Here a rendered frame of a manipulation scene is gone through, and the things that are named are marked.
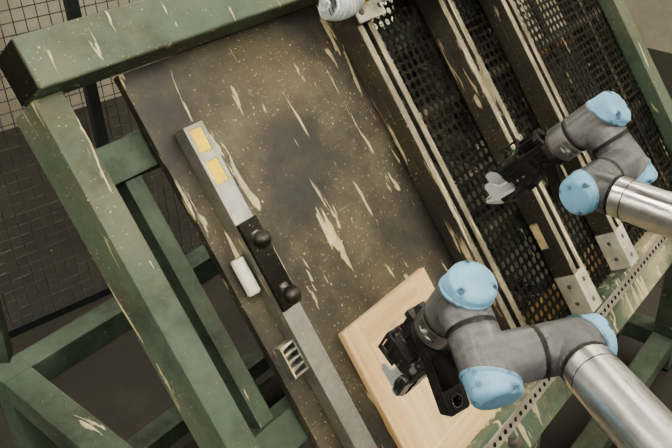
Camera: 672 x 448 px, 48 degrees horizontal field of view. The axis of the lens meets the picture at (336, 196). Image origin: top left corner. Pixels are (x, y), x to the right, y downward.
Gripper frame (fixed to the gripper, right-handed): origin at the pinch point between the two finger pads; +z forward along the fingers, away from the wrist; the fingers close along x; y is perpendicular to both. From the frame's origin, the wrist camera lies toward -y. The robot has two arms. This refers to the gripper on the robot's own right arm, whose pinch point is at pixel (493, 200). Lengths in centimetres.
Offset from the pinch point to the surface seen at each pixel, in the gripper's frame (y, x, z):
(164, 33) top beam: 77, 8, 10
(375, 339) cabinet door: 1.7, 24.3, 32.5
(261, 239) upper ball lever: 41, 34, 15
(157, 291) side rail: 51, 47, 28
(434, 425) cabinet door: -22, 32, 38
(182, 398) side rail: 36, 57, 39
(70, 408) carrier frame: 40, 33, 119
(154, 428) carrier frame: 0, -1, 178
